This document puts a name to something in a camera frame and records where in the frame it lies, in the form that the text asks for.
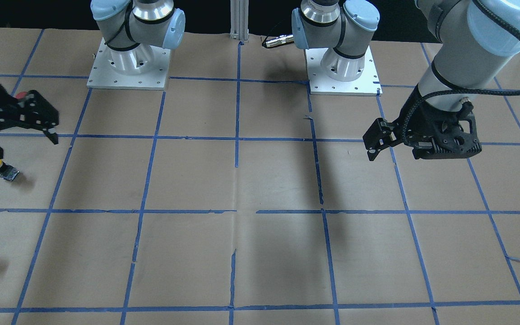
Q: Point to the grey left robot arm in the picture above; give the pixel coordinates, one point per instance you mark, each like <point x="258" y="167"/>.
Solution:
<point x="477" y="39"/>

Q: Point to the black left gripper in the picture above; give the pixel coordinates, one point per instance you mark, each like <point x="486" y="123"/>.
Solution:
<point x="415" y="112"/>

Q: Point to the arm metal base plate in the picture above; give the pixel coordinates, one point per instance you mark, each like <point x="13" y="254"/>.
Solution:
<point x="331" y="74"/>
<point x="143" y="68"/>

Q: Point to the yellow push button switch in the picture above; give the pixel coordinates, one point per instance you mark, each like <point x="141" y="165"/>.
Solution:
<point x="8" y="172"/>

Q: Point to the silver cable connector plug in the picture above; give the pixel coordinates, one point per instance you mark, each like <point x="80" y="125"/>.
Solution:
<point x="282" y="40"/>

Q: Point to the aluminium frame post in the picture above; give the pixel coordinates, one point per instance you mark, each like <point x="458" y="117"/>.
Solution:
<point x="239" y="10"/>

